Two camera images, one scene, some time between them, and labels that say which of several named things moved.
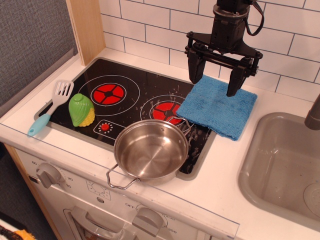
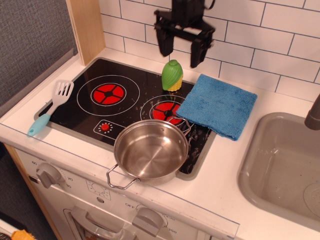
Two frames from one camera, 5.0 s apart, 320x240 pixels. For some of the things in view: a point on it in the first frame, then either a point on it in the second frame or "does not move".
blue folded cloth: [207, 104] does not move
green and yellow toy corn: [81, 111] to [172, 76]
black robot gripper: [226, 44] to [186, 20]
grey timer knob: [47, 174] does not move
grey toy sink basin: [279, 169] does not move
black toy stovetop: [121, 96] does not move
